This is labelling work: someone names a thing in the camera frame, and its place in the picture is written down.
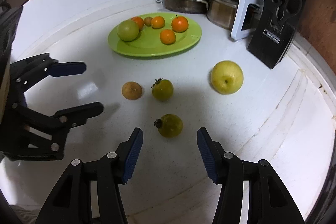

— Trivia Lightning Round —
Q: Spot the brown kiwi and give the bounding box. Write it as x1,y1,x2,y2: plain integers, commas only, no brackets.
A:
143,16,153,27
121,81,142,100

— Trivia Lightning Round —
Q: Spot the green tomato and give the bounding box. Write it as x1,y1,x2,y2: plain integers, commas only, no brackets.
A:
154,114,183,138
151,79,174,102

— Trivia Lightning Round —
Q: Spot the green apple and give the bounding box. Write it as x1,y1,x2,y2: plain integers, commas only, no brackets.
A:
117,20,139,42

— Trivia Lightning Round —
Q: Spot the large orange mandarin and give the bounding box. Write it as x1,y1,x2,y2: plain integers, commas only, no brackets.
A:
131,16,145,31

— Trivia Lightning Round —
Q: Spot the yellow pear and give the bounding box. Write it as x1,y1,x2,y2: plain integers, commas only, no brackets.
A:
210,60,244,95

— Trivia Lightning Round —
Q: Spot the small orange mandarin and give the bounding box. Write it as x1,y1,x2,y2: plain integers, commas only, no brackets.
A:
159,29,176,45

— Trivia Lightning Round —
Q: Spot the small orange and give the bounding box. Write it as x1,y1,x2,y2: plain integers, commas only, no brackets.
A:
150,16,165,29

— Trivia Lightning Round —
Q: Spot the orange with stem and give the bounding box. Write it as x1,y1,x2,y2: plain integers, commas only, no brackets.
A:
171,15,189,33

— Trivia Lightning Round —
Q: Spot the green plastic plate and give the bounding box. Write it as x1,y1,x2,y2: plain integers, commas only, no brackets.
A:
108,18,202,57

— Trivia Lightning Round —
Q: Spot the wooden cutting board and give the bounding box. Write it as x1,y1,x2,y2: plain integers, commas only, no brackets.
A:
298,0,335,71

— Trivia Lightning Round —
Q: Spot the steel pot under rack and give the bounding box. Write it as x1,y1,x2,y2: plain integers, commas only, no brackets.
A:
207,0,238,30

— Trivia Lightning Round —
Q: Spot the black knife block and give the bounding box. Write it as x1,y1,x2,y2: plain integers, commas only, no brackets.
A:
247,0,306,69

